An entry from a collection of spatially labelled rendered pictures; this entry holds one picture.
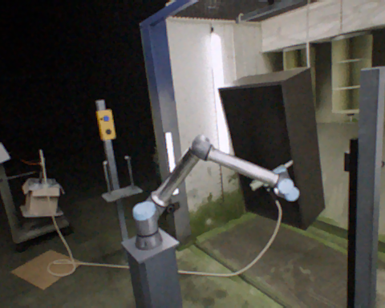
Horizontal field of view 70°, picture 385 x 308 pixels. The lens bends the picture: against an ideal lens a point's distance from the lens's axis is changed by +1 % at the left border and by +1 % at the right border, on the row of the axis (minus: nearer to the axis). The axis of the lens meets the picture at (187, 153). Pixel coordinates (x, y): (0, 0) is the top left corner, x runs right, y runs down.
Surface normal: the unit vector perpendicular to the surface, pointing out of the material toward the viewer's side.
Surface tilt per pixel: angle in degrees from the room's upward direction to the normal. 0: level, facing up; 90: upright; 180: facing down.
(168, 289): 90
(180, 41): 90
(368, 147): 90
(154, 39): 90
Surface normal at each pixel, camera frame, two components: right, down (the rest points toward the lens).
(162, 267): 0.56, 0.12
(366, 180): -0.82, 0.22
